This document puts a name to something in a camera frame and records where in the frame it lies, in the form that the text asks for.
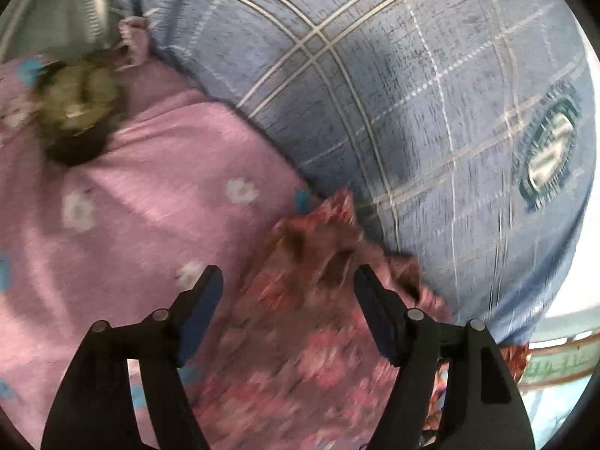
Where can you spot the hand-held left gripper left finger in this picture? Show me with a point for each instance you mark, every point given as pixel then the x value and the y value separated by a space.
pixel 201 318

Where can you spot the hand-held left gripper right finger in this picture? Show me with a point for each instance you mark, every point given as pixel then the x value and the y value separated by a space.
pixel 375 318

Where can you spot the dark pink floral garment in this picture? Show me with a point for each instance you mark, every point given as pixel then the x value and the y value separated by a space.
pixel 290 361

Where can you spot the purple flowered blanket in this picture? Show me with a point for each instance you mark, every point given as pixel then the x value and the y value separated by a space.
pixel 164 159

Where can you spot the green striped mat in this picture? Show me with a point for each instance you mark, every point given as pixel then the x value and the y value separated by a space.
pixel 553 361

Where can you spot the blue plaid quilt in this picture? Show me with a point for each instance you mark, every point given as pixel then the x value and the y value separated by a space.
pixel 375 103

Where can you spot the camouflage cloth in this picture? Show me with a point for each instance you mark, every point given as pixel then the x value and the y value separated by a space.
pixel 75 98

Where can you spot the pale green ribbed cloth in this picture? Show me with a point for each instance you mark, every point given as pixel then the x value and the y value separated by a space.
pixel 61 4

